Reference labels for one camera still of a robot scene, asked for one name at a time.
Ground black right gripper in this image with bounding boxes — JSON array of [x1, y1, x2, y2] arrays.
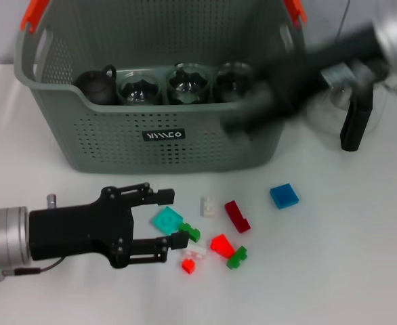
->
[[220, 23, 389, 137]]

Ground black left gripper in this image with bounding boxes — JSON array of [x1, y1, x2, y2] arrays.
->
[[28, 182, 190, 269]]

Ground glass teacup black sleeve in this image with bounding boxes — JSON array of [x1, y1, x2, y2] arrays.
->
[[166, 62, 210, 106], [116, 72, 161, 106], [214, 62, 257, 102]]

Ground cyan square toy brick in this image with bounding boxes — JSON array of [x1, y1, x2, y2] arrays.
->
[[150, 206, 183, 235]]

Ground green toy brick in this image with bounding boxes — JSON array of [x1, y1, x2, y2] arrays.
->
[[226, 246, 249, 271], [178, 222, 202, 243]]

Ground white narrow toy brick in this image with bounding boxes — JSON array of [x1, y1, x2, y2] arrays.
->
[[184, 245, 208, 261]]

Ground small red toy brick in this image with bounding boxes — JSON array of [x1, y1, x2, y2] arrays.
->
[[181, 257, 196, 275]]

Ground off-white plate toy brick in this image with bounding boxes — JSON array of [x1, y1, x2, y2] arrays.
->
[[201, 196, 218, 218]]

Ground large red toy brick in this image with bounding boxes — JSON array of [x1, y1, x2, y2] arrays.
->
[[210, 233, 236, 260]]

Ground grey perforated plastic basket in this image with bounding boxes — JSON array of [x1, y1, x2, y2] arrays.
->
[[14, 0, 314, 175]]

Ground dark red toy brick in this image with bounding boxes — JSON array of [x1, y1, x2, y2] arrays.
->
[[224, 200, 252, 234]]

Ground blue square toy brick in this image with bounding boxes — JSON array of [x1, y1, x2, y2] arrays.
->
[[270, 183, 300, 210]]

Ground black clay teapot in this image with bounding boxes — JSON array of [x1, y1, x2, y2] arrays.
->
[[72, 64, 118, 106]]

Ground glass teapot black handle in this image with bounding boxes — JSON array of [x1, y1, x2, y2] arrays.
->
[[305, 57, 394, 152]]

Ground orange basket handle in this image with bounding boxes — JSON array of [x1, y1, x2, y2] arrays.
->
[[283, 0, 308, 28], [20, 0, 50, 35]]

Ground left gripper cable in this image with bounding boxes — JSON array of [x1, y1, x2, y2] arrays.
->
[[0, 257, 66, 282]]

